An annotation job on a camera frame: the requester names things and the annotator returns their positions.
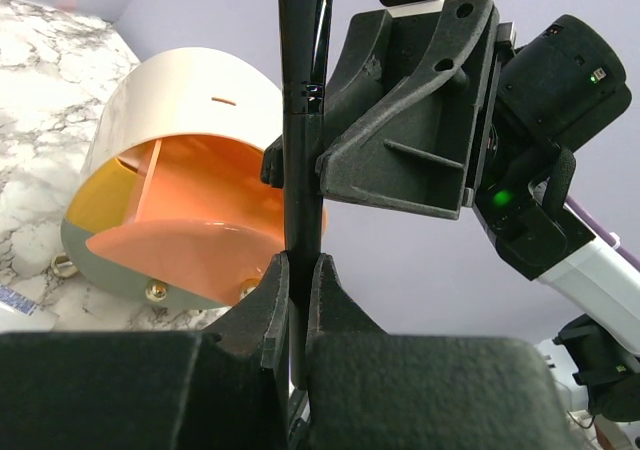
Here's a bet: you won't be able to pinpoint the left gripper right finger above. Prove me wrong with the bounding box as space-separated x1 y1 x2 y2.
307 254 579 450

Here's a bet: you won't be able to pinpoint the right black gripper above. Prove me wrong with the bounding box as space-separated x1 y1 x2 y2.
316 0 499 220

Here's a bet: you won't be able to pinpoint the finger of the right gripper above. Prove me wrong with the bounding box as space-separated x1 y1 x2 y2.
260 137 284 189

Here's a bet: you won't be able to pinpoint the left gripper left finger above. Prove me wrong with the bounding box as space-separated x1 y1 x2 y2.
1 254 289 449

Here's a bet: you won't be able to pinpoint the white round makeup organizer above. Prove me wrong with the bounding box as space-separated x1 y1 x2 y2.
61 47 284 310

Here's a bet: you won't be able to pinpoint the black round makeup brush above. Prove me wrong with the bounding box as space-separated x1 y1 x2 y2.
279 0 333 390

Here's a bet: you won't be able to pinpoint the white spray bottle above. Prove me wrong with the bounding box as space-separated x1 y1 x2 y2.
0 285 59 333

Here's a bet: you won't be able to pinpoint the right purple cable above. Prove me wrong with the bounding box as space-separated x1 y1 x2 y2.
564 194 640 274

